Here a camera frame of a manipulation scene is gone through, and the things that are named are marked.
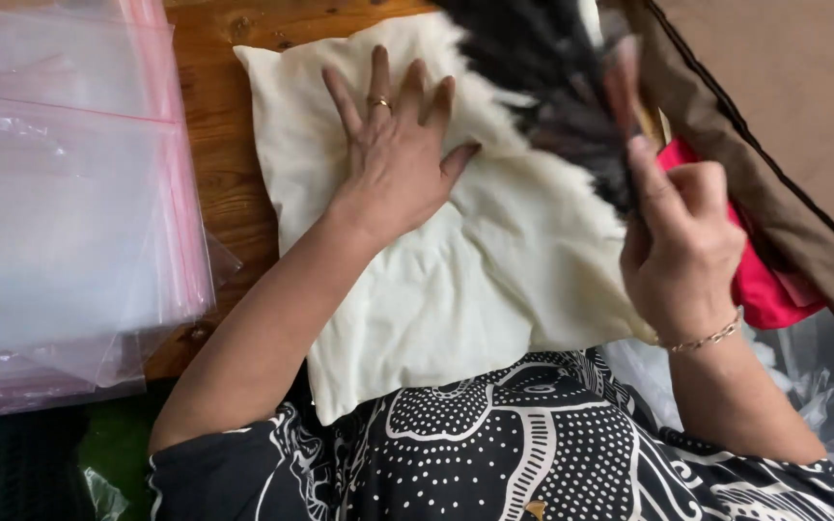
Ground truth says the person's right hand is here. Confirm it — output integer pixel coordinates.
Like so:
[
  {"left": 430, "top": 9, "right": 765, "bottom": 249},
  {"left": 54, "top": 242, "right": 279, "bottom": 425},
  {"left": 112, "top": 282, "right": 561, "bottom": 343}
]
[{"left": 619, "top": 135, "right": 747, "bottom": 347}]

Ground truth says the person's left hand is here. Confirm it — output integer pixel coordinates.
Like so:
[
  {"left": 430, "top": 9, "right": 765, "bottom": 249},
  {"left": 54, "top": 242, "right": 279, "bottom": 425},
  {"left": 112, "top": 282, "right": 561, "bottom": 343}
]
[{"left": 321, "top": 45, "right": 482, "bottom": 246}]

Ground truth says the cream white pillow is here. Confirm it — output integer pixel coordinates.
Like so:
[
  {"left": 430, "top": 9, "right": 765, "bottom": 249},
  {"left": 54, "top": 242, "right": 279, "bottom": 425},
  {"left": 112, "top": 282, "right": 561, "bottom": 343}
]
[{"left": 233, "top": 10, "right": 657, "bottom": 426}]

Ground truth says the black feather duster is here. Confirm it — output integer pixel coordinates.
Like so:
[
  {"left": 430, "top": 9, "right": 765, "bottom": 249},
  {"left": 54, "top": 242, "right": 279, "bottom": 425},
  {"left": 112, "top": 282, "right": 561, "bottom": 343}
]
[{"left": 428, "top": 0, "right": 667, "bottom": 218}]

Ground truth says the red cushion cover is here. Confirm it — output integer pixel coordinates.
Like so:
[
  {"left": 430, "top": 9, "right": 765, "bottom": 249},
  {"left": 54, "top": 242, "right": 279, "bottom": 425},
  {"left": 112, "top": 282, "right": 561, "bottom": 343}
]
[{"left": 656, "top": 137, "right": 828, "bottom": 331}]

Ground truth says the brown cushion cover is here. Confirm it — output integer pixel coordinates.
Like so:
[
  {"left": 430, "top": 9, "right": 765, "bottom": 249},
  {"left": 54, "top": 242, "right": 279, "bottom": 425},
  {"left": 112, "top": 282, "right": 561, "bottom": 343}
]
[{"left": 605, "top": 0, "right": 834, "bottom": 320}]

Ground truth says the clear plastic bag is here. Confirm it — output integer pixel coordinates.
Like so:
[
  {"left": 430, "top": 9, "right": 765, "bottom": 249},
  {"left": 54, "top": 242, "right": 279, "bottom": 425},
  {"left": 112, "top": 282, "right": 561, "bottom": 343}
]
[{"left": 600, "top": 307, "right": 834, "bottom": 473}]

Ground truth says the black white patterned dress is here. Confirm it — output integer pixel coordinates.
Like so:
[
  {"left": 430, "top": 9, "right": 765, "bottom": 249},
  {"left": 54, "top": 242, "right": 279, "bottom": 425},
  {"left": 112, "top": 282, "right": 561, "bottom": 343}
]
[{"left": 146, "top": 347, "right": 834, "bottom": 521}]

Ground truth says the stack of clear zip bags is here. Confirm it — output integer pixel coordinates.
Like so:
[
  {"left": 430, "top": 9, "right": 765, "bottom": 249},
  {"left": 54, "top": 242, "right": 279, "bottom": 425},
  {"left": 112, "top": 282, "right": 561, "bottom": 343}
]
[{"left": 0, "top": 0, "right": 243, "bottom": 421}]

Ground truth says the dark plastic crate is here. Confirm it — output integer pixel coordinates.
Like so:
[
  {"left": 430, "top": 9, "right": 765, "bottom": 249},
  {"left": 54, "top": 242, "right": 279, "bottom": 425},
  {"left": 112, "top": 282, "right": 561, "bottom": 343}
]
[{"left": 0, "top": 405, "right": 96, "bottom": 521}]

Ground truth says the gold chain bracelet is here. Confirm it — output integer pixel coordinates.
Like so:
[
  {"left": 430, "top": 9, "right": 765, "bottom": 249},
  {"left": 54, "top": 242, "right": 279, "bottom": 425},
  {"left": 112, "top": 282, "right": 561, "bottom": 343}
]
[{"left": 654, "top": 308, "right": 744, "bottom": 355}]

